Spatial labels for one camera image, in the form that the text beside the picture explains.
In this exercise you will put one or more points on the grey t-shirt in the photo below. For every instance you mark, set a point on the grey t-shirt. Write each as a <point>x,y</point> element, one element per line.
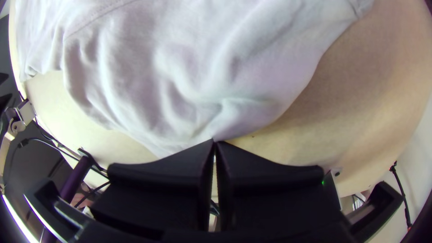
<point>168,67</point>

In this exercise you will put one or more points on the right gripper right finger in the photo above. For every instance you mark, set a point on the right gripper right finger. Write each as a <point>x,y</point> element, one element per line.
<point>270,199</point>

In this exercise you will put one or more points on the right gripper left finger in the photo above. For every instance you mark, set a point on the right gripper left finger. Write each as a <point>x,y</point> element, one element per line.
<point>162,195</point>

